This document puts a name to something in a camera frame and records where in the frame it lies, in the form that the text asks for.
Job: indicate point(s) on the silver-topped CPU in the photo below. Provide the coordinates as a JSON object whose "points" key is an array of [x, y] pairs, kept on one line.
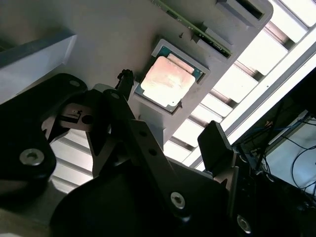
{"points": [[168, 79]]}

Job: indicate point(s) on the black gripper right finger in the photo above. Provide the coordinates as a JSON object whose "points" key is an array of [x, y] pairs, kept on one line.
{"points": [[214, 145]]}

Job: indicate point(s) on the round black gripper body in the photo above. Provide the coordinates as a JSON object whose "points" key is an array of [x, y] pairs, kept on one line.
{"points": [[118, 209]]}

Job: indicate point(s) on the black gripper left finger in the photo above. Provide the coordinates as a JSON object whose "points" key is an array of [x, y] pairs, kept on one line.
{"points": [[29, 128]]}

